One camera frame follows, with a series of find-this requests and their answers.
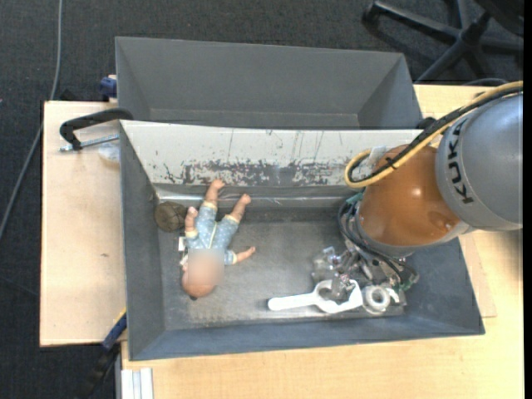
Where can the brown netted ball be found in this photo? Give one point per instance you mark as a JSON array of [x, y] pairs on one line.
[[168, 216]]

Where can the grey metal bin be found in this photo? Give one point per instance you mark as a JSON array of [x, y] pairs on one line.
[[266, 85]]

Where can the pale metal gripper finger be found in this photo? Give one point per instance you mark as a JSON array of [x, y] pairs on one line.
[[341, 289], [343, 262]]

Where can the pale wood flat board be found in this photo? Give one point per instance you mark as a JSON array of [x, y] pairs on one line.
[[79, 231]]

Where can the baby doll in blue suit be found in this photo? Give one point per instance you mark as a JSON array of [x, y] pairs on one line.
[[210, 233]]

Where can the white plastic scoop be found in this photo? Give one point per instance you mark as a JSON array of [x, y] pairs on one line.
[[291, 303]]

